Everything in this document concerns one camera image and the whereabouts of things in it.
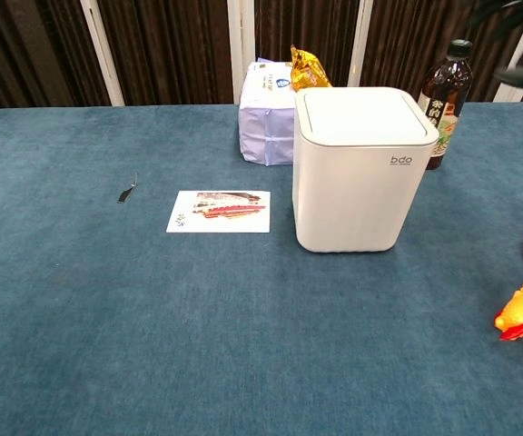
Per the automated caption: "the gold foil snack bag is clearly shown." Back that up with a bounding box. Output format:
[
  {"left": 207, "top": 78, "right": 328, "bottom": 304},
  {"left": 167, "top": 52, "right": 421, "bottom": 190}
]
[{"left": 290, "top": 44, "right": 334, "bottom": 94}]

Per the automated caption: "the white lidded trash bin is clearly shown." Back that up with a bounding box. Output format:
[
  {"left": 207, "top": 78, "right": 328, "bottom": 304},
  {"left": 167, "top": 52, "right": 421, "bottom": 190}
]
[{"left": 291, "top": 86, "right": 439, "bottom": 253}]

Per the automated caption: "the white frame post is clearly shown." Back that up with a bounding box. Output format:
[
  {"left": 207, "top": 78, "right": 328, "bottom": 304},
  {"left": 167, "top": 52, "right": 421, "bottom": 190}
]
[
  {"left": 79, "top": 0, "right": 125, "bottom": 107},
  {"left": 226, "top": 0, "right": 257, "bottom": 105},
  {"left": 346, "top": 0, "right": 375, "bottom": 90},
  {"left": 492, "top": 17, "right": 523, "bottom": 104}
]

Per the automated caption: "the white printed postcard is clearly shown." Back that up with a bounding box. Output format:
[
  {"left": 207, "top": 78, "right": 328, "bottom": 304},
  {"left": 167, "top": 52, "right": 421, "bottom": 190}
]
[{"left": 165, "top": 190, "right": 271, "bottom": 234}]

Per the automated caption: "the blue velvet tablecloth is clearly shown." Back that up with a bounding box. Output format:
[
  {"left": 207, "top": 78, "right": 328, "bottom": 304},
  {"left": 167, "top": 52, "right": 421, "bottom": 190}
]
[{"left": 0, "top": 102, "right": 523, "bottom": 436}]

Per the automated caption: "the lavender wrapped tissue pack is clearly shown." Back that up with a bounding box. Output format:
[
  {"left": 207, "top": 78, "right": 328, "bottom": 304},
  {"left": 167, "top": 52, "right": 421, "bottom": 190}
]
[{"left": 237, "top": 61, "right": 297, "bottom": 167}]

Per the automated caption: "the white plastic bin lid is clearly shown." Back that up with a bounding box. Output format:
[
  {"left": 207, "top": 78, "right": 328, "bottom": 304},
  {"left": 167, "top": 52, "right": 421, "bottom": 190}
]
[{"left": 302, "top": 92, "right": 430, "bottom": 148}]

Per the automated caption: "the dark sauce bottle with label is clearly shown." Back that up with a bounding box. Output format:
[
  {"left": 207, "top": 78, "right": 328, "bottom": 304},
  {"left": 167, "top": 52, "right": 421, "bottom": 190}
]
[{"left": 418, "top": 39, "right": 475, "bottom": 172}]

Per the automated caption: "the dark brown curtain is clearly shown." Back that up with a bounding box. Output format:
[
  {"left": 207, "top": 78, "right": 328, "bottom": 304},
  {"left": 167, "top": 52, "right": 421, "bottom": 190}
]
[{"left": 0, "top": 0, "right": 523, "bottom": 111}]

